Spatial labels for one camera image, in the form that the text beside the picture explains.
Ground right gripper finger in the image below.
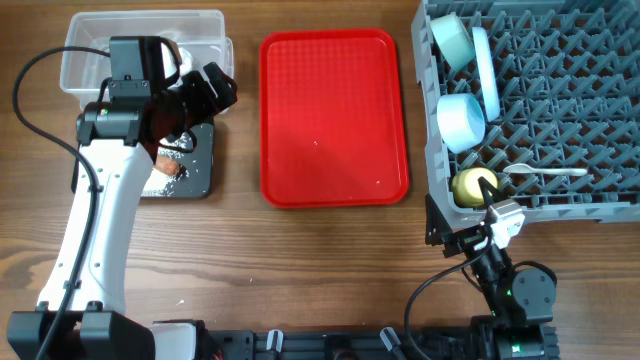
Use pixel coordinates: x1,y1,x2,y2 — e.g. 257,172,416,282
425,194,452,245
478,176,500,206

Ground yellow plastic cup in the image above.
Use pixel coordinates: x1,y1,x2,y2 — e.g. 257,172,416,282
451,167,498,208

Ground white plastic spoon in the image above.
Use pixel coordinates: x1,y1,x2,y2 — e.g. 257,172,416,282
503,163,588,177

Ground orange carrot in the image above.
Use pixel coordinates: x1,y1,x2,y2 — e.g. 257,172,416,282
154,155,181,177

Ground light blue bowl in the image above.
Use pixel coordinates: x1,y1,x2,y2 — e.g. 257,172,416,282
436,94,485,154

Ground white rice leftovers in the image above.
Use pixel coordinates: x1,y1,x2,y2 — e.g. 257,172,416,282
141,134,208,198

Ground light blue plate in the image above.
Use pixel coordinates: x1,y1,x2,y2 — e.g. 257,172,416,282
471,27,500,122

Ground green bowl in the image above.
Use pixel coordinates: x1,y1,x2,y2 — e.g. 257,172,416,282
431,13,475,72

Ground white tissue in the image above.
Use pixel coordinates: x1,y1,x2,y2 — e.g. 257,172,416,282
179,47,194,75

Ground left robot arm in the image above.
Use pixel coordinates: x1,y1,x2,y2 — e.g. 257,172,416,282
7,63,237,359

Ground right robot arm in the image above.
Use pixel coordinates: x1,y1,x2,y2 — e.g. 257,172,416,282
417,177,559,359

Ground grey dishwasher rack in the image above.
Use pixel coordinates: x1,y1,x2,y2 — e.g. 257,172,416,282
411,1,639,228

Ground clear plastic bin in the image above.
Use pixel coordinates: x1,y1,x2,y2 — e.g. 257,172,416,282
59,9,235,115

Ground black plastic tray bin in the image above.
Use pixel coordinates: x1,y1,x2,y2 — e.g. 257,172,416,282
72,124,214,201

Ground red serving tray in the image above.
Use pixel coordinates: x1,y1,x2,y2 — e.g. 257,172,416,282
259,28,409,209

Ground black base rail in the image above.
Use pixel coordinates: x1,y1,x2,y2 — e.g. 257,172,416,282
199,325,559,360

